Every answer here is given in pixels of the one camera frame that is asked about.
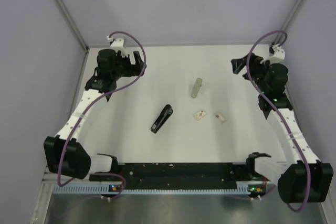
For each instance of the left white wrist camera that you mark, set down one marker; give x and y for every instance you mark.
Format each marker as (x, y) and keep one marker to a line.
(118, 45)

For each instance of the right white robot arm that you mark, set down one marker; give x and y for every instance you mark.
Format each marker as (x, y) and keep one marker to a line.
(302, 177)

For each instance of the black stapler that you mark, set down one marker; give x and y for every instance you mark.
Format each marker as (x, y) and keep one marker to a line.
(162, 118)

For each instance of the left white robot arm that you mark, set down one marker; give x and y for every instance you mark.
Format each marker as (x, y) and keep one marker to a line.
(70, 152)

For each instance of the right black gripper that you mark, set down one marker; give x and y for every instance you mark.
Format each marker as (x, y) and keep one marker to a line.
(248, 67)

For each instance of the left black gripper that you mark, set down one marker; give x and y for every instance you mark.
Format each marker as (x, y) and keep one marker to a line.
(132, 64)

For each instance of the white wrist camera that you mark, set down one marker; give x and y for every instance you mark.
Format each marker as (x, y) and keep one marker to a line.
(118, 45)
(276, 54)

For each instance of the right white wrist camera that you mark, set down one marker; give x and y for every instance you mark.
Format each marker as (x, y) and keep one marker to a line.
(276, 54)

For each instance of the grey slotted cable duct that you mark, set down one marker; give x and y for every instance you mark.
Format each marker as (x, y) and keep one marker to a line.
(106, 189)

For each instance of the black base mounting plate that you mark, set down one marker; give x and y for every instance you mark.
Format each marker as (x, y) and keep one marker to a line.
(188, 176)

